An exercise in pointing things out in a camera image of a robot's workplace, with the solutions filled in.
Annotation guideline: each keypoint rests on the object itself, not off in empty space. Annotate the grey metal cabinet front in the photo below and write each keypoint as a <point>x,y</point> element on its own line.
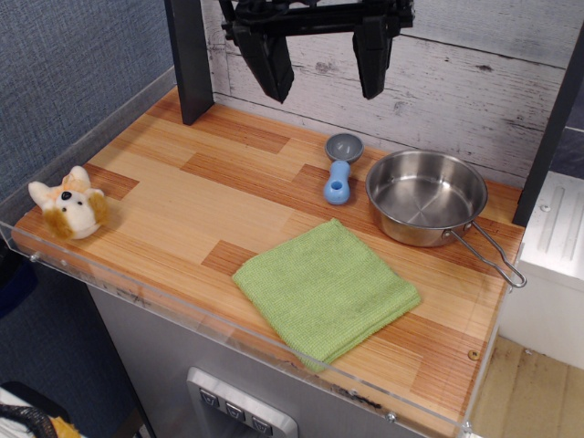
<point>157,354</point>

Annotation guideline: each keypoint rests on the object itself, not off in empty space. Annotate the green folded cloth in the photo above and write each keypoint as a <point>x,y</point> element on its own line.
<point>324,292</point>

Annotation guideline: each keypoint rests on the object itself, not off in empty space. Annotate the white brown stuffed dog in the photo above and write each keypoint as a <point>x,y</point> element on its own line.
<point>73,210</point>

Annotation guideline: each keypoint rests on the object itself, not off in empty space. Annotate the clear acrylic edge guard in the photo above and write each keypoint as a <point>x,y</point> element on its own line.
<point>192,203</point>

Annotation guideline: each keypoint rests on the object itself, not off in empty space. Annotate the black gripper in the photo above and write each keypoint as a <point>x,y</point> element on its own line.
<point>259,29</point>

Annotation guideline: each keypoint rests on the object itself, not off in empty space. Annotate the white ridged appliance top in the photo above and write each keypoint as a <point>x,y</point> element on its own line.
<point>554,235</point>

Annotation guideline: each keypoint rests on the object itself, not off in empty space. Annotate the black vertical post left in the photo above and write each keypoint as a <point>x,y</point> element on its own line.
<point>190,58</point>

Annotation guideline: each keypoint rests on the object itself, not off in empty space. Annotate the black vertical post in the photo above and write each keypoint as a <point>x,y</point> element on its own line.
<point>557,121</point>
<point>190,58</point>

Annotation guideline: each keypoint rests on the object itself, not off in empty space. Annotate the black yellow object bottom left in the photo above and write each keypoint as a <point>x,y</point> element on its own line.
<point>26,412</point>

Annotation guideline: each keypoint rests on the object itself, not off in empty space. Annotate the stainless steel pan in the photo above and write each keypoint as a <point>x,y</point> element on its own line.
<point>431,199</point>

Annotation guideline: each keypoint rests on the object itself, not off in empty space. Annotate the blue grey ice cream scoop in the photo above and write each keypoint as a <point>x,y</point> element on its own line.
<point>342,149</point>

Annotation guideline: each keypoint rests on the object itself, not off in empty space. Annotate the silver dispenser panel with buttons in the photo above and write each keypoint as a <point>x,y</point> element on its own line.
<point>263,419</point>

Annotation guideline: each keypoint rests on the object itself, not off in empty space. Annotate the black vertical post right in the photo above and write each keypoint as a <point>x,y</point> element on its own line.
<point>557,121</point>

